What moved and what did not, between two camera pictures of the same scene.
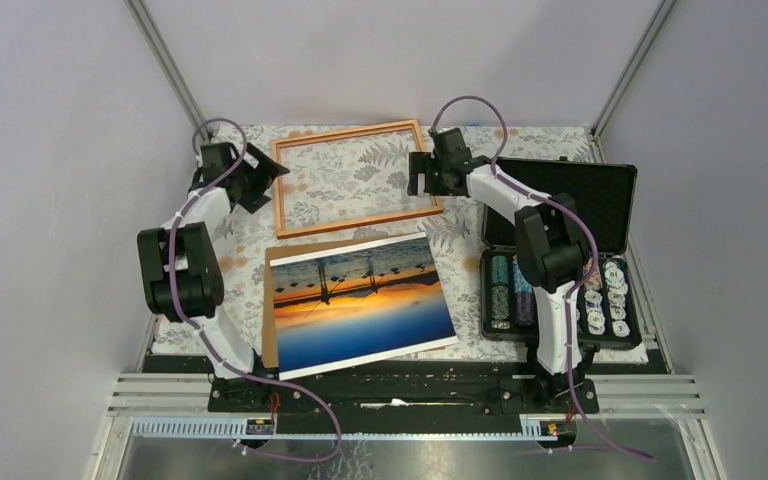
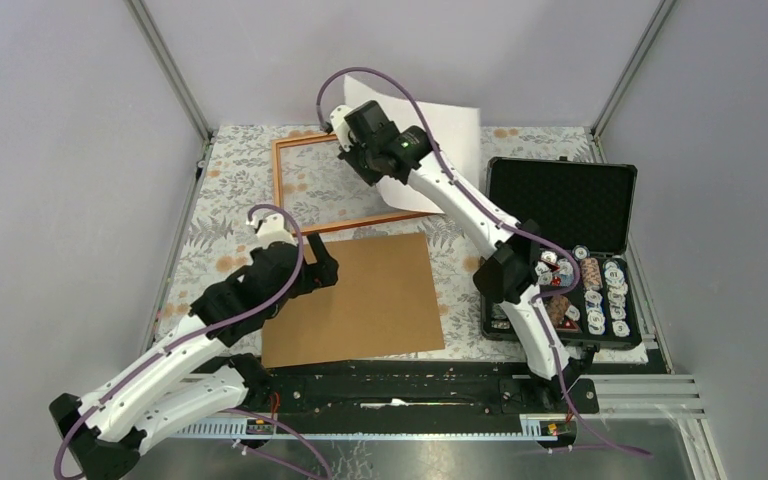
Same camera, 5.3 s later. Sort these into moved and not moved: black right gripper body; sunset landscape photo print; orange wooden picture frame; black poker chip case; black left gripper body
Moved: black right gripper body; sunset landscape photo print; black left gripper body
Not moved: orange wooden picture frame; black poker chip case
